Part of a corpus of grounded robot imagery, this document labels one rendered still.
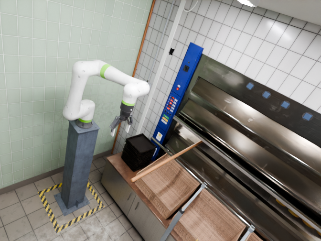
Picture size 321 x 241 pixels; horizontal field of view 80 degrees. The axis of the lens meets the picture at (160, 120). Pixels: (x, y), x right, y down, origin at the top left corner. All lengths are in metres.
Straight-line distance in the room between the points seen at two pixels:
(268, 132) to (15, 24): 2.18
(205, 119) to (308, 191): 1.04
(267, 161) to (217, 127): 0.53
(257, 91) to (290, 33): 0.47
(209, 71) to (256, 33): 0.49
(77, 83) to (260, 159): 1.66
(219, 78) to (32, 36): 1.65
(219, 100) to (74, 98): 1.30
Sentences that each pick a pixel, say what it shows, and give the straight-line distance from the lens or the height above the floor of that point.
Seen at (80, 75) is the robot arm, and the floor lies 1.77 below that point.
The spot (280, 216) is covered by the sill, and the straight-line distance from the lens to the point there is 2.20.
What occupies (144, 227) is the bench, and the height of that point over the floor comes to 0.26.
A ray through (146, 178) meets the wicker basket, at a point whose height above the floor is 0.59.
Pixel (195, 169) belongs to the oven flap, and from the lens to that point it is 2.31.
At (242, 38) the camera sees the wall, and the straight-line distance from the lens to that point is 1.92.
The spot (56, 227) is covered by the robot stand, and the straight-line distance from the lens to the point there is 2.68.
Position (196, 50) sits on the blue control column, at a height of 2.10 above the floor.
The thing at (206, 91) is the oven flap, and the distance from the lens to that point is 2.03.
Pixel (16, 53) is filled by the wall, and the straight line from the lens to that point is 2.00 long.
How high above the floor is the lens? 2.37
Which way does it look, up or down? 30 degrees down
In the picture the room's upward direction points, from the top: 22 degrees clockwise
